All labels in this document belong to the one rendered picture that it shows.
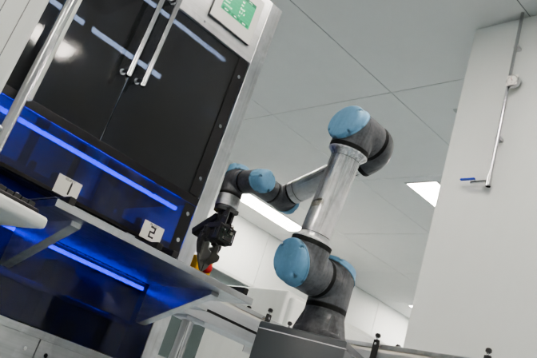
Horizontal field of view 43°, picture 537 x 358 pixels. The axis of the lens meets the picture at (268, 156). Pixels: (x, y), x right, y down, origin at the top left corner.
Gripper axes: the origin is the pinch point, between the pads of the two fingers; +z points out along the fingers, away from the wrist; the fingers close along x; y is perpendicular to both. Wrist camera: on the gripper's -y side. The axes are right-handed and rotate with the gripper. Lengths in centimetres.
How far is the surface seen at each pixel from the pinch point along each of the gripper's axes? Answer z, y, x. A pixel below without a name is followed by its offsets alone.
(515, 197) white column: -93, 18, 144
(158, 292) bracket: 9.6, -16.8, -0.5
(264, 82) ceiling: -202, -207, 146
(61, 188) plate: -7.6, -23.6, -42.9
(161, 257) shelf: 6.8, 16.3, -24.9
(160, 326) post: 18.5, -23.7, 9.4
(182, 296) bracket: 10.0, -3.2, -0.5
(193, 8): -90, -24, -25
